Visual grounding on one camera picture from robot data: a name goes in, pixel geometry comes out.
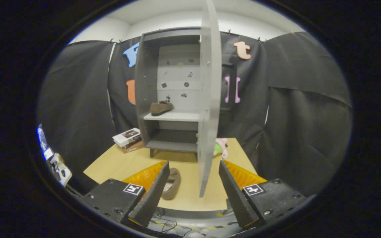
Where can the brown furry shoe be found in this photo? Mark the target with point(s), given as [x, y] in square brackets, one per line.
[175, 185]
[160, 108]

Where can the brown book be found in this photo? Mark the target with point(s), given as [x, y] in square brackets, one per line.
[133, 148]

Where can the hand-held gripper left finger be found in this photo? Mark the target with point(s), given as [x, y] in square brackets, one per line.
[154, 195]

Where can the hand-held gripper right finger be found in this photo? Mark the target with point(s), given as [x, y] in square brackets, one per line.
[236, 198]

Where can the green and pink plush toy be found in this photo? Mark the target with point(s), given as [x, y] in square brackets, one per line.
[223, 143]

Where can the black backdrop cloth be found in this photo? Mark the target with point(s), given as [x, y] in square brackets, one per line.
[293, 115]

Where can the dark grey shoe cabinet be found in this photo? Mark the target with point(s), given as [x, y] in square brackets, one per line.
[141, 99]

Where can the light grey shoe cabinet door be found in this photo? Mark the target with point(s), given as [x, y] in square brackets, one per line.
[210, 99]

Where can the white cluttered equipment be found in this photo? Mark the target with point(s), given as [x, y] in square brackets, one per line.
[60, 168]

